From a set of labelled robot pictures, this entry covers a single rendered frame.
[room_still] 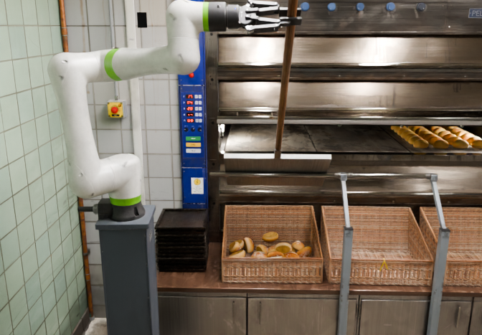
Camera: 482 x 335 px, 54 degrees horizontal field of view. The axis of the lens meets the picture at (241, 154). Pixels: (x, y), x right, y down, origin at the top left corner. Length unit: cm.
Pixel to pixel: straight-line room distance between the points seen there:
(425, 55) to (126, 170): 186
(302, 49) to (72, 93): 149
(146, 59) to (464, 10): 197
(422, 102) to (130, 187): 182
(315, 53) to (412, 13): 59
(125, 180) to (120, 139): 116
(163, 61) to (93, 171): 49
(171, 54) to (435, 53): 183
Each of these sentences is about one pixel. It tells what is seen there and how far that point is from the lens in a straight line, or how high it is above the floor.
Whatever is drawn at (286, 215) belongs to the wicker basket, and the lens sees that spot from 299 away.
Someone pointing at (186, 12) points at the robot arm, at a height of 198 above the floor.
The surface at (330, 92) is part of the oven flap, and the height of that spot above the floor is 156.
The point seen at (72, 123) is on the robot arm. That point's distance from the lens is 177.
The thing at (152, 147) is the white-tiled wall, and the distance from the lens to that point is 296.
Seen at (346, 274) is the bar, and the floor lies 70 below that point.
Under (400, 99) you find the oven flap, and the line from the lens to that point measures 295.
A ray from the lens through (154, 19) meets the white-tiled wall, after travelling 286.
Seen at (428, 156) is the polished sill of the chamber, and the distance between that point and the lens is 309.
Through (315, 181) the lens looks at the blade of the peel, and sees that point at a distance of 271.
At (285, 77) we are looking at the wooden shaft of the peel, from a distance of 182.
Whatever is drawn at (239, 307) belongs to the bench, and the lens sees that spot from 270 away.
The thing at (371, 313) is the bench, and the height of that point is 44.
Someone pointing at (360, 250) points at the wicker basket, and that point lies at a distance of 308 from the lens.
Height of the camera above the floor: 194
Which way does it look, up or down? 15 degrees down
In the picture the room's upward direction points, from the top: straight up
